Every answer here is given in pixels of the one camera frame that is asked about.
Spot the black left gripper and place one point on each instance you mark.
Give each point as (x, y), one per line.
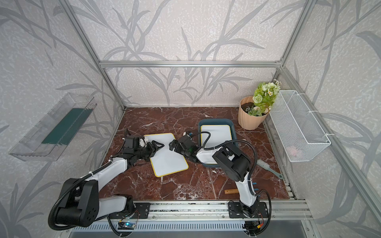
(152, 150)

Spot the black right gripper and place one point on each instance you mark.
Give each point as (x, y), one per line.
(173, 144)

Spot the yellow framed whiteboard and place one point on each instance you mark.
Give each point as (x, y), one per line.
(165, 161)
(218, 135)

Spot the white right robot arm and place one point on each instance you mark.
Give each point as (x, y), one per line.
(230, 158)

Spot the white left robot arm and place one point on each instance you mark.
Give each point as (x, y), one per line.
(79, 204)

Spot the beige flower pot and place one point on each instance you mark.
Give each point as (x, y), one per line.
(247, 121)

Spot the green circuit board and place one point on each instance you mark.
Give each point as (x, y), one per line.
(126, 225)

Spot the green white artificial flowers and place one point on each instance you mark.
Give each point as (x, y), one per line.
(263, 99)

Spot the pink object in basket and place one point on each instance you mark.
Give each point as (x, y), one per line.
(294, 152)

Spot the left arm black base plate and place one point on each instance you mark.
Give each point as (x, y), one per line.
(138, 210)

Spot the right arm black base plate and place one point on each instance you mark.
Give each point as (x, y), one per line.
(239, 210)

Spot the clear plastic wall shelf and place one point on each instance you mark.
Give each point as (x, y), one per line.
(47, 140)

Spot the right circuit board with wires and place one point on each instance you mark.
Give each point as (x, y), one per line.
(252, 228)

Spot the white wire mesh basket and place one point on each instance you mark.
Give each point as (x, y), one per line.
(296, 125)

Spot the aluminium front rail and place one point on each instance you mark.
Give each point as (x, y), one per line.
(215, 210)

